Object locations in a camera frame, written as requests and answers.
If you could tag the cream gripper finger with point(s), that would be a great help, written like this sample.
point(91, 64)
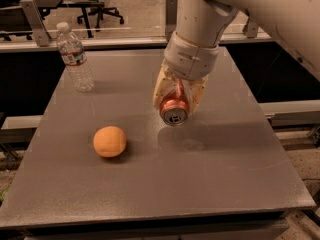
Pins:
point(165, 84)
point(194, 90)

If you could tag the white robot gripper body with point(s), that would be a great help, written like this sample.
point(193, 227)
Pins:
point(189, 61)

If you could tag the red coke can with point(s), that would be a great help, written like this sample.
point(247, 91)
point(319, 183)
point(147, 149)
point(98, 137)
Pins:
point(174, 108)

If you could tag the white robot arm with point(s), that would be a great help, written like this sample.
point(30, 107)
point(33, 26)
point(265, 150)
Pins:
point(293, 24)

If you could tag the orange fruit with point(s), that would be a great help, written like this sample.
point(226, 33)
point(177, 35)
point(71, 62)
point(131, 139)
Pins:
point(109, 141)

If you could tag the clear plastic water bottle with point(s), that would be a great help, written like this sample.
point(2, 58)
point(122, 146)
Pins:
point(75, 59)

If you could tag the black office chair left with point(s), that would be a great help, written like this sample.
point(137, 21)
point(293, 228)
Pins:
point(101, 11)

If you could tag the dark desk in background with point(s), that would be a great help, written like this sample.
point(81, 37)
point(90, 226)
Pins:
point(14, 21)

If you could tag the horizontal metal rail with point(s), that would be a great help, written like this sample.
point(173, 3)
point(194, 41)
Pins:
point(123, 43)

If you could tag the middle metal rail bracket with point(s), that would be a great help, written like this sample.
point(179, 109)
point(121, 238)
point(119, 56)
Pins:
point(171, 7)

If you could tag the metal rail bracket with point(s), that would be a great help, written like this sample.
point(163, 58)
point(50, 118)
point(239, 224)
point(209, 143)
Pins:
point(171, 7)
point(33, 16)
point(250, 29)

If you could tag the right metal rail bracket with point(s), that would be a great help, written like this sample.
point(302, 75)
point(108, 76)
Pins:
point(250, 29)

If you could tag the left metal rail bracket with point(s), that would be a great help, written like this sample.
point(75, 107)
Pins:
point(33, 16)

